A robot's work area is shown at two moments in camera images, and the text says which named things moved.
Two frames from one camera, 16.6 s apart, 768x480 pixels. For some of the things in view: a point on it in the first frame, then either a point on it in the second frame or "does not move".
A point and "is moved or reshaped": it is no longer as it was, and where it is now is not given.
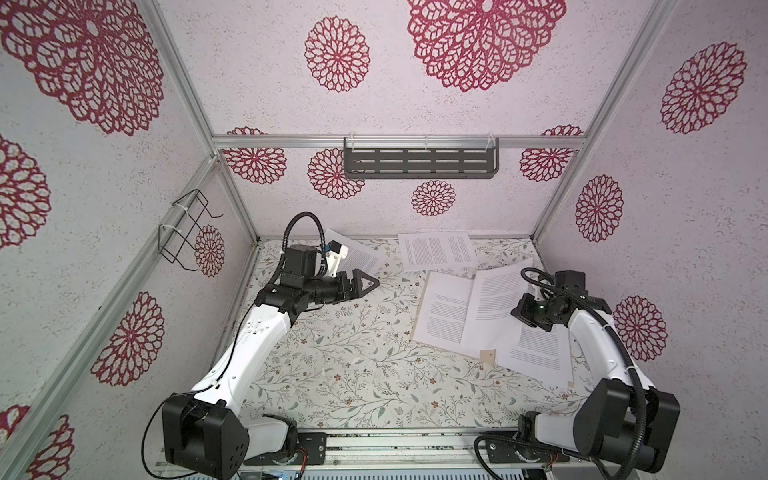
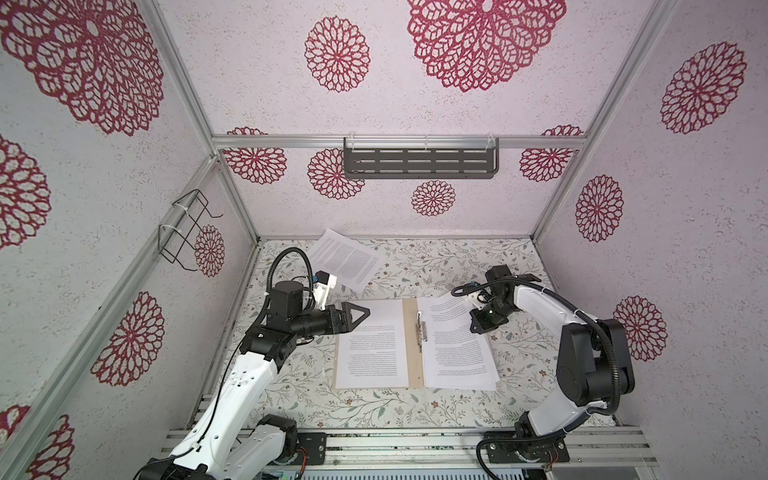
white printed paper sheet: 443,308 to 373,354
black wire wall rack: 177,235 does not move
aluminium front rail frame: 439,449 does not move
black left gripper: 356,290 to 345,324
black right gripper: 520,311 to 479,325
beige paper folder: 470,313 to 416,352
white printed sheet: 496,293 is moved or reshaped
